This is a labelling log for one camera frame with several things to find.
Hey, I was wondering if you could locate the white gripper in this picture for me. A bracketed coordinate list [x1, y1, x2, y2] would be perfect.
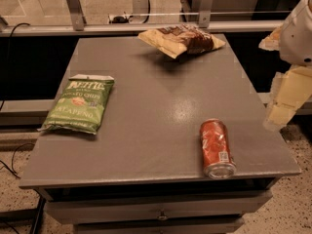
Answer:
[258, 0, 312, 131]

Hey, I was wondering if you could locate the red coke can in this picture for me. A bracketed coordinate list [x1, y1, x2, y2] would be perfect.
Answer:
[200, 119, 236, 179]

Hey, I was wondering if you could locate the yellow brown chips bag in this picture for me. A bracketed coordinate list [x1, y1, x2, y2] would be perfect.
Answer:
[138, 24, 225, 59]

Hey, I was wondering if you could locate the white power strip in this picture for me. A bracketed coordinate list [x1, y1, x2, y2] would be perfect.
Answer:
[108, 14, 149, 24]

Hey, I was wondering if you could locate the grey cabinet lower drawer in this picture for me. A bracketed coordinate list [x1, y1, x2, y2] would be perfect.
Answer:
[74, 216, 244, 234]

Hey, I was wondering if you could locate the grey cabinet drawer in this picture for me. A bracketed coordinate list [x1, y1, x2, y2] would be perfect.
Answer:
[45, 190, 272, 224]
[74, 216, 244, 234]

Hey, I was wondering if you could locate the metal drawer knob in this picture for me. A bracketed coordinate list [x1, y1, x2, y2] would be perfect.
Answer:
[157, 213, 168, 221]

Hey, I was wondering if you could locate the green jalapeno chips bag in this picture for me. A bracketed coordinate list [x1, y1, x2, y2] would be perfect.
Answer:
[40, 74, 114, 135]

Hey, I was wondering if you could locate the grey cabinet top drawer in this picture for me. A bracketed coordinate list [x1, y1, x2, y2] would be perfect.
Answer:
[45, 190, 272, 224]

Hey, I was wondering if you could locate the grey metal railing frame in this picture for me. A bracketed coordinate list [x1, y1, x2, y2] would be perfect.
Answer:
[0, 0, 298, 37]

